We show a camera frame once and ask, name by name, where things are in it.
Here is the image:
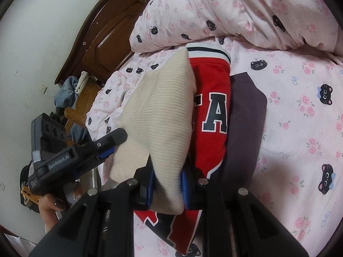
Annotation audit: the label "dark grey folded garment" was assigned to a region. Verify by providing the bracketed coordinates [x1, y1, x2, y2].
[214, 72, 268, 202]

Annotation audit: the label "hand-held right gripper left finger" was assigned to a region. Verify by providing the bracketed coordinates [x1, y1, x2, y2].
[29, 163, 156, 257]

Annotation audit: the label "white crumpled cloth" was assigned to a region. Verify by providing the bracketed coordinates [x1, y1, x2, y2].
[75, 71, 90, 95]

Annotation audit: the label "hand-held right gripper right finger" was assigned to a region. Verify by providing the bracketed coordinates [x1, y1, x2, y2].
[180, 166, 308, 257]

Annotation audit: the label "pink cat print bed sheet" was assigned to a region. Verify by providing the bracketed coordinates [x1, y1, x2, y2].
[86, 36, 343, 257]

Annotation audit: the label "red lettered jersey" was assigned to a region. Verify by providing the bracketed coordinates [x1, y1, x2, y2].
[134, 43, 232, 256]

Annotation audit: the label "blue crumpled clothes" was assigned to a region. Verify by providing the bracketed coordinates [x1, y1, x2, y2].
[54, 76, 81, 109]

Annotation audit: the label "cream ribbed knit garment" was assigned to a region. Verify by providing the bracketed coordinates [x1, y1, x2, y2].
[109, 49, 198, 215]

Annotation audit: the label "pink cat print quilt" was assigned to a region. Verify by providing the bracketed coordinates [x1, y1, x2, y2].
[129, 0, 343, 60]

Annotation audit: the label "person's left hand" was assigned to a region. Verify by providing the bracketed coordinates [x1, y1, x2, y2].
[39, 194, 67, 233]

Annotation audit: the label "wooden chair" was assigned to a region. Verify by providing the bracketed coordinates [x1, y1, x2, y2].
[64, 82, 101, 135]

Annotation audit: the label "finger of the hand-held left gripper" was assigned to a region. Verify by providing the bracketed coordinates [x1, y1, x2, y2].
[92, 128, 128, 161]

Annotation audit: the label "brown wooden headboard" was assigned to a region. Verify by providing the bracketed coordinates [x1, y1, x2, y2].
[55, 0, 168, 87]

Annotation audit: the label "yellow plastic object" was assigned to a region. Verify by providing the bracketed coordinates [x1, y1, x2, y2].
[21, 186, 41, 204]

